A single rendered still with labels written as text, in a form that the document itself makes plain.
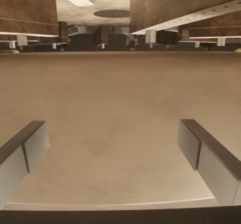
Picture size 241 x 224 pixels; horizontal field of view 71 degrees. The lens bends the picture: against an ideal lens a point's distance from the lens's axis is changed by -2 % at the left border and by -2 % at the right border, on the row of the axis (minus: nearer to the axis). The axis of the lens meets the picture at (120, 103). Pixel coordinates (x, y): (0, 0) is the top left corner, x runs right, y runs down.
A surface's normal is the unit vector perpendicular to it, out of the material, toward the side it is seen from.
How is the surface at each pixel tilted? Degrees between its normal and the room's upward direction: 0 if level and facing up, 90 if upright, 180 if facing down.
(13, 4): 90
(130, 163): 90
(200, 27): 90
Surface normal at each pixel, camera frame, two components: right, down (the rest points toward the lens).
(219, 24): -0.54, 0.25
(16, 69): -0.03, 0.14
